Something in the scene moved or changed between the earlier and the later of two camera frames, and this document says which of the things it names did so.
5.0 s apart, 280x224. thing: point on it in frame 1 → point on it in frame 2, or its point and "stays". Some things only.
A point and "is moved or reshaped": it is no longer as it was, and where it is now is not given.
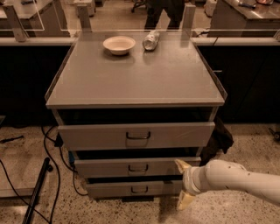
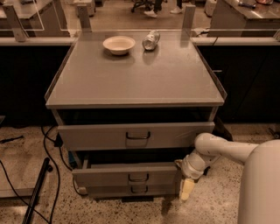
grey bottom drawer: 135,189 stays
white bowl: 119,45 stays
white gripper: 189,179 → 192,167
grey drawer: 130,167 is moved or reshaped
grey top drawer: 130,136 stays
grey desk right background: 245,18 stays
